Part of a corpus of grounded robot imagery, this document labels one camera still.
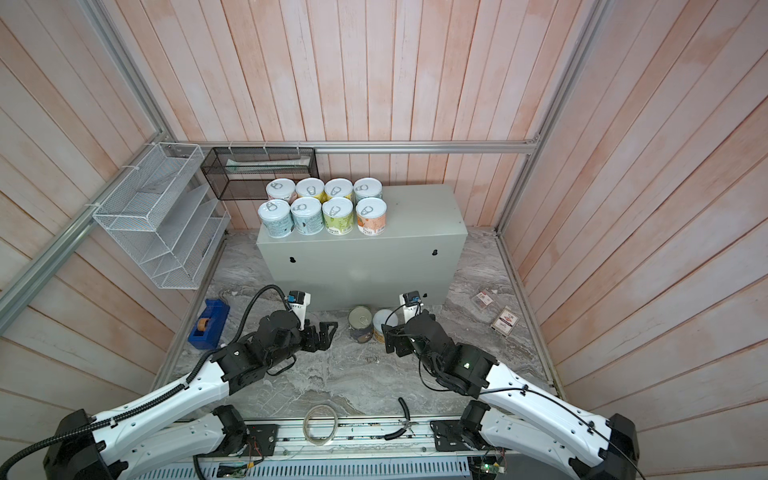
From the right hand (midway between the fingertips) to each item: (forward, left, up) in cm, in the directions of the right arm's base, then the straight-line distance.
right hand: (397, 323), depth 76 cm
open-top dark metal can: (+3, +10, -7) cm, 13 cm away
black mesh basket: (+53, +54, +9) cm, 76 cm away
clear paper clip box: (+17, -29, -16) cm, 37 cm away
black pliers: (-20, -3, -17) cm, 26 cm away
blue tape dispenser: (+1, +55, -10) cm, 56 cm away
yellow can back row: (+6, +5, -9) cm, 12 cm away
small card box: (+9, -35, -16) cm, 39 cm away
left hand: (-1, +20, -3) cm, 20 cm away
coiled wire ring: (-20, +24, -15) cm, 35 cm away
